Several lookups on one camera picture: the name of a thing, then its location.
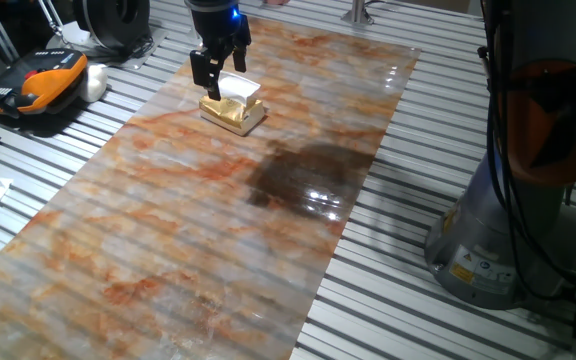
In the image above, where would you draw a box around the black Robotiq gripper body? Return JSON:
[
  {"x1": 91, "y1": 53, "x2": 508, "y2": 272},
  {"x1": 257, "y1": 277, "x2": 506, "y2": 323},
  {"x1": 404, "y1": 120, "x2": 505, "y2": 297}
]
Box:
[{"x1": 185, "y1": 0, "x2": 253, "y2": 65}]

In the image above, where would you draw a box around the thin metal rod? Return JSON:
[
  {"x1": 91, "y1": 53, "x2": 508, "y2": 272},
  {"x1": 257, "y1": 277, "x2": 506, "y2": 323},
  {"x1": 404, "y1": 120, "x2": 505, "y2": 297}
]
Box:
[{"x1": 36, "y1": 0, "x2": 65, "y2": 39}]

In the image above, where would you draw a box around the white paper napkin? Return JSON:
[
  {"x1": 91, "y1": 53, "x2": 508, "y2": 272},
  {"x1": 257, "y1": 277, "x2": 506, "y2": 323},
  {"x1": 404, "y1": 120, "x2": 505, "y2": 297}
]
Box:
[{"x1": 216, "y1": 70, "x2": 262, "y2": 107}]

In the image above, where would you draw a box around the white paper slip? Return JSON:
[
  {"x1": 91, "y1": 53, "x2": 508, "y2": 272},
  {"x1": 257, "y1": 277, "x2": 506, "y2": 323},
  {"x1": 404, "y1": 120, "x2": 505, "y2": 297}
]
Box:
[{"x1": 60, "y1": 20, "x2": 93, "y2": 47}]

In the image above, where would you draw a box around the metal post with foot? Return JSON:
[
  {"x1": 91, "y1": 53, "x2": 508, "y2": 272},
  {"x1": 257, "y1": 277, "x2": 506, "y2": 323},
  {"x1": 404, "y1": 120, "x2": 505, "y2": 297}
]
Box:
[{"x1": 340, "y1": 0, "x2": 375, "y2": 26}]

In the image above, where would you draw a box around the gold foil tissue pack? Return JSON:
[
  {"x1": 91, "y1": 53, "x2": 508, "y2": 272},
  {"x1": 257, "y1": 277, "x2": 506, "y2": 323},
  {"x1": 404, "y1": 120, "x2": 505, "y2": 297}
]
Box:
[{"x1": 198, "y1": 94, "x2": 265, "y2": 137}]

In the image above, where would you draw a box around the orange black teach pendant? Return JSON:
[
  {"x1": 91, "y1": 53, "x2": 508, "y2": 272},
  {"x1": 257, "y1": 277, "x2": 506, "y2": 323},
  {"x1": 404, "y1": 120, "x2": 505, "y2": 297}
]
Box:
[{"x1": 0, "y1": 48, "x2": 89, "y2": 119}]

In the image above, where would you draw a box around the orange marble pattern mat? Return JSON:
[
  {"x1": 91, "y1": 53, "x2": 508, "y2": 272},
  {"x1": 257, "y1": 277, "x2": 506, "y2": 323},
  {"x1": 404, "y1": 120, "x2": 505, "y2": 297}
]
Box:
[{"x1": 0, "y1": 17, "x2": 422, "y2": 360}]

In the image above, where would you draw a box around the white rounded plastic object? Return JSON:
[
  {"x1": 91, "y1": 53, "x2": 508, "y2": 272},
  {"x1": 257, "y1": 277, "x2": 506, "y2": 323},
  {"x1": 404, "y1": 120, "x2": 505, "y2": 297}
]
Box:
[{"x1": 78, "y1": 63, "x2": 109, "y2": 104}]

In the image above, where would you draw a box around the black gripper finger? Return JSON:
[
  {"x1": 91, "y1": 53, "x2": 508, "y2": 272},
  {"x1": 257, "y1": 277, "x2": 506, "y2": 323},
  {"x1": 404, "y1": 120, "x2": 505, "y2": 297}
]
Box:
[
  {"x1": 231, "y1": 43, "x2": 250, "y2": 74},
  {"x1": 189, "y1": 46, "x2": 223, "y2": 102}
]

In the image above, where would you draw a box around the black fabric strap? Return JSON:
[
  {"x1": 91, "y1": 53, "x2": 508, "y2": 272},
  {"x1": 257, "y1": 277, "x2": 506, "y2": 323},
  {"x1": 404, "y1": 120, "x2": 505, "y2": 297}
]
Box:
[{"x1": 507, "y1": 62, "x2": 576, "y2": 169}]

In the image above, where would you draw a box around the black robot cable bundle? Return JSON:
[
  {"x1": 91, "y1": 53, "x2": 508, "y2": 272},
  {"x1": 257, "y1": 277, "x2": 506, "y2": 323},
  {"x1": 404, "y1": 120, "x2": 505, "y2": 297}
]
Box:
[{"x1": 476, "y1": 0, "x2": 576, "y2": 301}]

